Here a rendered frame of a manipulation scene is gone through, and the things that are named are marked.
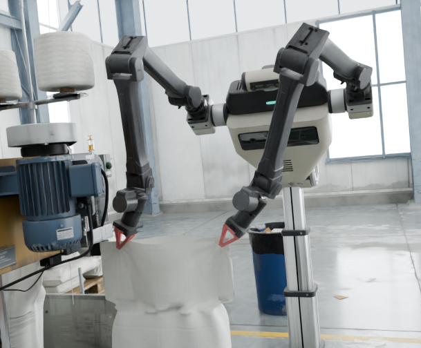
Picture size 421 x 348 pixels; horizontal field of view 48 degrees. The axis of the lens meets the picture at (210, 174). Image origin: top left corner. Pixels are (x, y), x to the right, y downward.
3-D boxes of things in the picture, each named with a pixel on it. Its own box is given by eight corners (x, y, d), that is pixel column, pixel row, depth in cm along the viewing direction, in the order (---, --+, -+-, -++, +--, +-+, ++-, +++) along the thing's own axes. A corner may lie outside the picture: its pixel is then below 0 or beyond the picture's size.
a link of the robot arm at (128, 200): (155, 176, 156) (133, 172, 160) (135, 177, 146) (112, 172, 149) (151, 212, 157) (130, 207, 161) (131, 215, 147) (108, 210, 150)
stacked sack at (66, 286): (88, 282, 455) (86, 270, 454) (59, 297, 413) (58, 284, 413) (32, 282, 477) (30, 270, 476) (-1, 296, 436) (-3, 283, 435)
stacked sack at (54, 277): (102, 267, 469) (101, 253, 468) (62, 288, 405) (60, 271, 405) (65, 268, 481) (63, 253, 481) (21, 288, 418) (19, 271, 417)
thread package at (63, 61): (106, 90, 147) (101, 34, 146) (74, 85, 131) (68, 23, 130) (61, 97, 152) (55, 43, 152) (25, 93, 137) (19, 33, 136)
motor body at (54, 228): (94, 241, 135) (85, 153, 133) (60, 254, 120) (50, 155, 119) (50, 242, 140) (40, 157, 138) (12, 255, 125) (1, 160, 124)
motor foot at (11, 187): (43, 193, 133) (39, 162, 132) (12, 199, 121) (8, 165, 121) (16, 195, 136) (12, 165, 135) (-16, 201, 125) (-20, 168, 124)
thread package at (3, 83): (32, 99, 155) (27, 47, 154) (0, 96, 141) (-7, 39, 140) (-4, 105, 160) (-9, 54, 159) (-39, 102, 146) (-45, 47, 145)
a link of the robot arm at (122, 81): (143, 55, 139) (113, 54, 144) (132, 59, 135) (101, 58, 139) (159, 186, 158) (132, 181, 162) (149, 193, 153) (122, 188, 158)
